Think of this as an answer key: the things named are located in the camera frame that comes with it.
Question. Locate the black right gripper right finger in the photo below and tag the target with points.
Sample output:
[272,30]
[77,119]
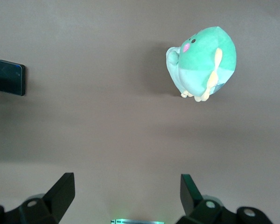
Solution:
[200,210]

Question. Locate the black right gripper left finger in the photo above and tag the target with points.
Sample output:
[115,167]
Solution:
[49,207]

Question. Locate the black smartphone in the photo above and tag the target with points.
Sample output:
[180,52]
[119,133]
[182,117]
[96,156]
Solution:
[9,78]

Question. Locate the green dinosaur plush toy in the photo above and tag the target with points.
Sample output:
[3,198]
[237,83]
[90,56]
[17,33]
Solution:
[200,60]

